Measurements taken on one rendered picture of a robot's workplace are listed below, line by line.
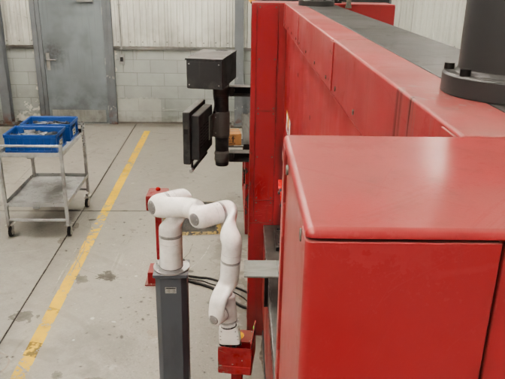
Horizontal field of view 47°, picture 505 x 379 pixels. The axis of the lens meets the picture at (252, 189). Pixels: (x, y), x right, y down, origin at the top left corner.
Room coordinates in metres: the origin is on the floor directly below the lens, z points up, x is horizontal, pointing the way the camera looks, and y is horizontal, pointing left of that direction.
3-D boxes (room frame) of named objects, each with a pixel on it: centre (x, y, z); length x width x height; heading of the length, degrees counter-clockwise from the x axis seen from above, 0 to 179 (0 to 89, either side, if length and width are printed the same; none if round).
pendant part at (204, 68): (4.02, 0.29, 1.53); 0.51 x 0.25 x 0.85; 171
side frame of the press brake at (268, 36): (3.74, -0.40, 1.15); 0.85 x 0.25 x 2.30; 91
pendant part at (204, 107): (3.98, 0.38, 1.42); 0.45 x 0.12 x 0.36; 171
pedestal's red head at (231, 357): (2.42, 0.06, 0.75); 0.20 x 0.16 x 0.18; 174
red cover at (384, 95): (2.11, -0.24, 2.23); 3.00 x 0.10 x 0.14; 1
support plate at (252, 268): (2.76, -0.09, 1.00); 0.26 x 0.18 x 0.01; 91
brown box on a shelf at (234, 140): (5.24, 0.22, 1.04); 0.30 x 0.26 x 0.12; 2
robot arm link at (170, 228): (2.77, 0.39, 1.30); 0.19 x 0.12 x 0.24; 129
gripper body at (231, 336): (2.37, 0.10, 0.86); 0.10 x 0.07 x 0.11; 84
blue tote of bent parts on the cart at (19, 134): (5.46, 2.10, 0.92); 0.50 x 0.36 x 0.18; 92
